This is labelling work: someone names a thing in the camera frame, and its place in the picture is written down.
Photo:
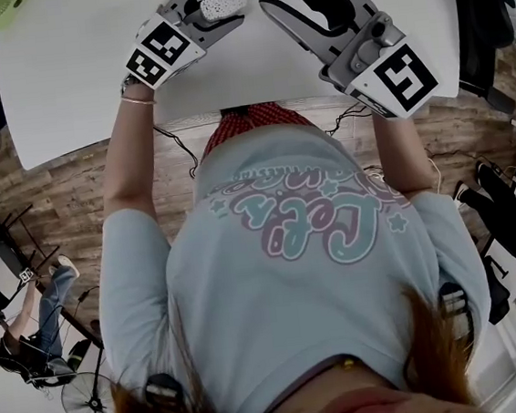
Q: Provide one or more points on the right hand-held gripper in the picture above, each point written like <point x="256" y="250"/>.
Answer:
<point x="400" y="80"/>

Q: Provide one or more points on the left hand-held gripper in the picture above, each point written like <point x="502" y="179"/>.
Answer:
<point x="159" y="51"/>

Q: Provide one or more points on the person's left forearm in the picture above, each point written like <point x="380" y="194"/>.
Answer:
<point x="129" y="159"/>

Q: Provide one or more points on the person's right forearm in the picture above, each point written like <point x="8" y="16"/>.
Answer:
<point x="401" y="154"/>

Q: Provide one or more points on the thin gold bangle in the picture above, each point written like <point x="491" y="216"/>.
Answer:
<point x="139" y="102"/>

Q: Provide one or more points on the black office chair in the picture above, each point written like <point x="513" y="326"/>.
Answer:
<point x="481" y="17"/>

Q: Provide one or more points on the person's light blue printed t-shirt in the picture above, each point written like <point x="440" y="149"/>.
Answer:
<point x="272" y="300"/>

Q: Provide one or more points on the black floor bag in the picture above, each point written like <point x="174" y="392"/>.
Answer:
<point x="496" y="290"/>

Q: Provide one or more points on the black and green bag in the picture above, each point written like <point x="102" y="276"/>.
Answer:
<point x="80" y="356"/>

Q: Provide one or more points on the person's head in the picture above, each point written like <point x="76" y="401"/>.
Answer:
<point x="366" y="412"/>

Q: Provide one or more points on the black pedestal floor fan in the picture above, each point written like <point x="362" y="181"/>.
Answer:
<point x="88" y="404"/>

